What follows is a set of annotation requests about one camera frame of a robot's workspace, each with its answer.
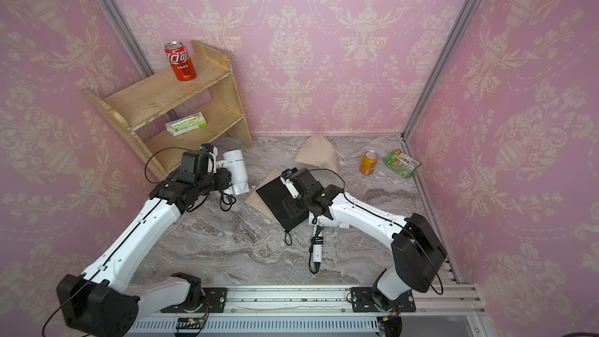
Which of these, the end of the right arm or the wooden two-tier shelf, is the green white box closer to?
the wooden two-tier shelf

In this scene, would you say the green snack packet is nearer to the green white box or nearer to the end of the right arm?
the end of the right arm

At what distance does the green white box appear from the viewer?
91 cm
